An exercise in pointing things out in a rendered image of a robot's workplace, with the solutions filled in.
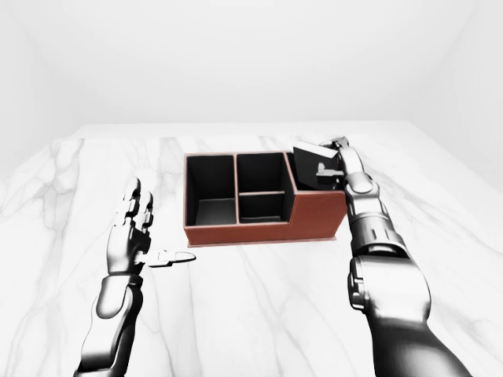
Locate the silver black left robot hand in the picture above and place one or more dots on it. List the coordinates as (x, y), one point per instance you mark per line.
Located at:
(125, 243)

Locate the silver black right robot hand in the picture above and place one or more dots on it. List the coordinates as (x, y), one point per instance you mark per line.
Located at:
(351, 163)

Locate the black book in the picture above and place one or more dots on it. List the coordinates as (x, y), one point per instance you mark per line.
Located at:
(310, 167)

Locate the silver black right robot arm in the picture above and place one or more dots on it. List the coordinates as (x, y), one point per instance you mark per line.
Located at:
(389, 275)

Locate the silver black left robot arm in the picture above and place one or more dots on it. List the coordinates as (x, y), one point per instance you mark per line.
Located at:
(108, 326)

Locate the red-brown desk caddy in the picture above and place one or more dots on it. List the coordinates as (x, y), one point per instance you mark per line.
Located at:
(251, 232)

